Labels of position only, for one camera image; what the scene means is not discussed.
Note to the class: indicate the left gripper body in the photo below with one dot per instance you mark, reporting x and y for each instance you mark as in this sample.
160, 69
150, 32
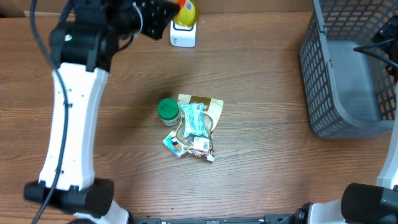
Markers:
150, 19

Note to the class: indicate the yellow liquid bottle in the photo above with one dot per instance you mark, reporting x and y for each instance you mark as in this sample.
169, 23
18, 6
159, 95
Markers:
187, 14

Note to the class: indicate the green lid jar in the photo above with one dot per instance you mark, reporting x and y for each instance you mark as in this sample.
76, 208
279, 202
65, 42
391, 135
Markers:
169, 111

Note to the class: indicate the brown snack packet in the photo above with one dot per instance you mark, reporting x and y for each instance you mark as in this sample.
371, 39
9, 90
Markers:
211, 115

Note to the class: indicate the teal snack bar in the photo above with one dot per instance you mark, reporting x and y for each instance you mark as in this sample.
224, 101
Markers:
194, 124

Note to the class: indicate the teal tissue pack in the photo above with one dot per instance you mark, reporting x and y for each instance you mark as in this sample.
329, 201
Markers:
172, 143

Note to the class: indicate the white barcode snack packet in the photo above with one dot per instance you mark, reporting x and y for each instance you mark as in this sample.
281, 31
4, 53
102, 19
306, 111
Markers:
201, 147

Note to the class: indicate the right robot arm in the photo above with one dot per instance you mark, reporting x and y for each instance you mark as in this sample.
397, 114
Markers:
361, 203

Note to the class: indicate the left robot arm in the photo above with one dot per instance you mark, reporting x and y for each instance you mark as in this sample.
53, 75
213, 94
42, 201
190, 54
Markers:
81, 49

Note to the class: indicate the white barcode scanner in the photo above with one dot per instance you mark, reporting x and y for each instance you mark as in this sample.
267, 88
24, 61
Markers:
181, 36

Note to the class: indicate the grey plastic basket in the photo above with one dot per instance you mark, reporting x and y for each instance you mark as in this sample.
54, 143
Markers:
349, 68

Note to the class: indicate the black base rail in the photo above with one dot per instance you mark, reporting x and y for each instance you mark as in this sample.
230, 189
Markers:
267, 219

